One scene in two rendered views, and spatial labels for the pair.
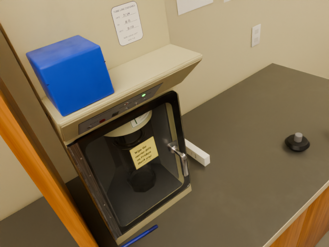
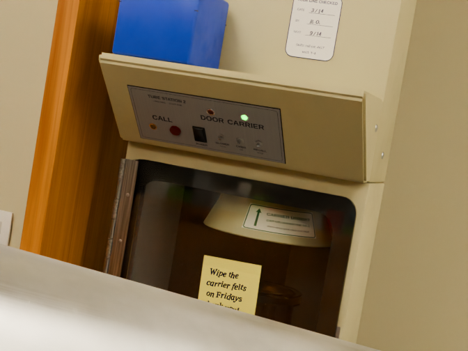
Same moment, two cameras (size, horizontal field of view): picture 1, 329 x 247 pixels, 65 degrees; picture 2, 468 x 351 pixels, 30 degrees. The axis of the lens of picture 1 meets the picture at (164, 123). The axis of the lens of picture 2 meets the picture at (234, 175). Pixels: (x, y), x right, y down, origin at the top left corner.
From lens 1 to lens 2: 0.80 m
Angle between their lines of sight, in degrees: 56
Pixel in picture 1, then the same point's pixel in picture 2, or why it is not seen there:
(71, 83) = (143, 14)
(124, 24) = (307, 24)
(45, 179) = (50, 136)
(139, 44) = (319, 68)
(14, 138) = (59, 52)
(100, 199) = not seen: hidden behind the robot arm
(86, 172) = (120, 228)
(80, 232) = not seen: hidden behind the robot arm
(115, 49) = (275, 54)
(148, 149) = (238, 287)
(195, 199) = not seen: outside the picture
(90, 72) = (172, 14)
